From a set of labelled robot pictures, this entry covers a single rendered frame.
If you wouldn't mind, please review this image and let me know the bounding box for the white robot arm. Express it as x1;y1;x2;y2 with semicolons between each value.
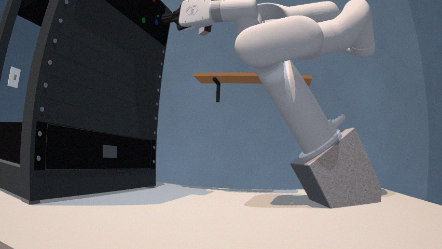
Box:
211;0;375;161

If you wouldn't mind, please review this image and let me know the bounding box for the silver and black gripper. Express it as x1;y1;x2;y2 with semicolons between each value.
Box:
161;0;215;31

